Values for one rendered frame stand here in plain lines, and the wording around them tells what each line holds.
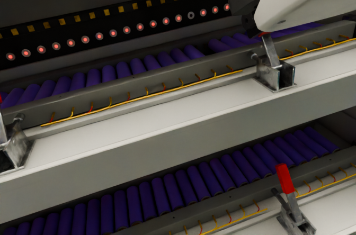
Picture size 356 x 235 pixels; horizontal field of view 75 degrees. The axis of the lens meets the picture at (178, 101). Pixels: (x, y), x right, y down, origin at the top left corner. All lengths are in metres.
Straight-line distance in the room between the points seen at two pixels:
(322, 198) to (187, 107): 0.25
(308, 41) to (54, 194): 0.34
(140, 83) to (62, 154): 0.11
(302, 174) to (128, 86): 0.27
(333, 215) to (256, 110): 0.20
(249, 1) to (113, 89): 0.16
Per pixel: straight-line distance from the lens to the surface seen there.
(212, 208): 0.34
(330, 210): 0.39
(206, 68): 0.28
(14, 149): 0.24
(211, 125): 0.22
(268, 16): 0.17
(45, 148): 0.25
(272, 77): 0.25
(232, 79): 0.27
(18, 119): 0.28
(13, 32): 0.39
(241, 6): 0.19
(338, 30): 0.38
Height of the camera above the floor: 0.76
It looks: 12 degrees down
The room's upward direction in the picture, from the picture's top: 14 degrees counter-clockwise
